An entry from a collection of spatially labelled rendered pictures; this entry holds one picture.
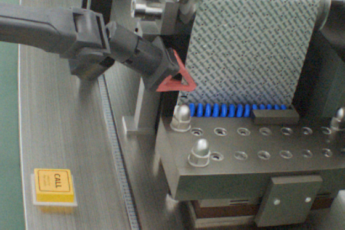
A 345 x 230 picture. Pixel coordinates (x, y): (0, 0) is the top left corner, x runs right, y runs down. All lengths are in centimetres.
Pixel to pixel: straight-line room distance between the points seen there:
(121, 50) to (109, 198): 27
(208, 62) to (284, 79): 17
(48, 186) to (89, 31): 29
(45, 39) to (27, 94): 42
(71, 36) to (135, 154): 36
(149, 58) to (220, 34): 13
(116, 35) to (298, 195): 43
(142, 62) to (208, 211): 29
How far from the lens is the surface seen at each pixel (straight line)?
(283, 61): 122
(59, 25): 100
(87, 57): 103
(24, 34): 98
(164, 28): 119
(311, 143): 120
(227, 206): 114
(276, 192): 111
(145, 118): 131
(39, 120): 133
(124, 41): 108
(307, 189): 114
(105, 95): 142
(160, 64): 111
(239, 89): 122
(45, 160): 123
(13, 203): 242
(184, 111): 112
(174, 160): 107
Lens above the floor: 170
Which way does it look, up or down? 33 degrees down
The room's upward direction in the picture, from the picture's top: 12 degrees clockwise
